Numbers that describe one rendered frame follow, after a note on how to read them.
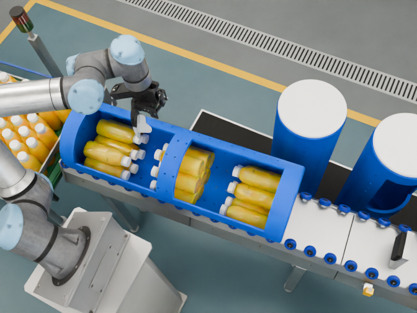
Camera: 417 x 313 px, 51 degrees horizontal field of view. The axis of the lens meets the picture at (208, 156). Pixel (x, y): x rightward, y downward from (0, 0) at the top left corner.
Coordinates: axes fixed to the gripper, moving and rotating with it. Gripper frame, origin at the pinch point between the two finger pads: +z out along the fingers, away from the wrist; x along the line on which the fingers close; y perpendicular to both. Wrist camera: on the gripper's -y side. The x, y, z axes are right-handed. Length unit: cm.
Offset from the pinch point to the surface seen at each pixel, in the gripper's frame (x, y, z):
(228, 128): 71, -5, 125
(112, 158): -6.7, -18.4, 28.2
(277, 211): -8, 46, 21
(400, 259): -5, 89, 37
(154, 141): 10.5, -11.3, 40.2
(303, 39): 167, 17, 140
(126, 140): 2.7, -17.5, 29.8
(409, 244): 0, 90, 35
